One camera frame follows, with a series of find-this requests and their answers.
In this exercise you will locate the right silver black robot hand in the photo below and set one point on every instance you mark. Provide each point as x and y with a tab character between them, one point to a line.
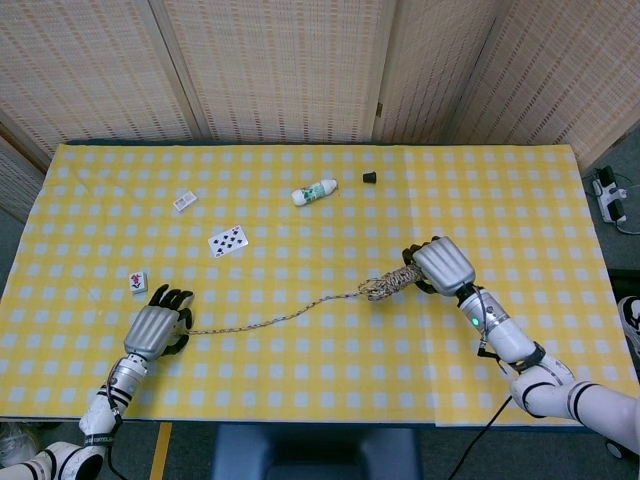
445	265

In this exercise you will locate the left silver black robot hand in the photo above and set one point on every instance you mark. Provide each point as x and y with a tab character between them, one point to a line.
150	330

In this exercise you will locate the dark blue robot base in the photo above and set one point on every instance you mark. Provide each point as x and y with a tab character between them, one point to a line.
315	455

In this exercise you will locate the yellow white checkered tablecloth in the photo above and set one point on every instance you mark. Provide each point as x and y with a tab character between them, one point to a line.
320	370

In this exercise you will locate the white mahjong tile red flower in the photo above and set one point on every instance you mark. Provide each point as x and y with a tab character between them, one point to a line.
138	282

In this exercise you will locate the small black cap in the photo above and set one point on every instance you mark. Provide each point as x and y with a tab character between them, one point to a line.
370	177

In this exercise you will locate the nine of spades playing card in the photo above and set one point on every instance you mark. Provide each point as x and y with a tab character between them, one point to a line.
228	241

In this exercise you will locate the yellow floor tape strip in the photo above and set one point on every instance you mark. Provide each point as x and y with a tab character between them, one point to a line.
161	450

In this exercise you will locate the small white printed box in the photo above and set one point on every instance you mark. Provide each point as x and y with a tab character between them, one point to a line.
184	201

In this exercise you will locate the white plastic bottle green label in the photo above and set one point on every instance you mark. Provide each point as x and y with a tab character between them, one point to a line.
314	192

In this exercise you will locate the white power strip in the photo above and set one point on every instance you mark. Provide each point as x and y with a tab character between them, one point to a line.
610	197

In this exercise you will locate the black and white sneaker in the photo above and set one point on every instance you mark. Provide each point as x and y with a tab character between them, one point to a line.
631	325

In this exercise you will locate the woven beige screen panel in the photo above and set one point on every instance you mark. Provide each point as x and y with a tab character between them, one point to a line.
565	75
280	65
430	65
15	180
90	70

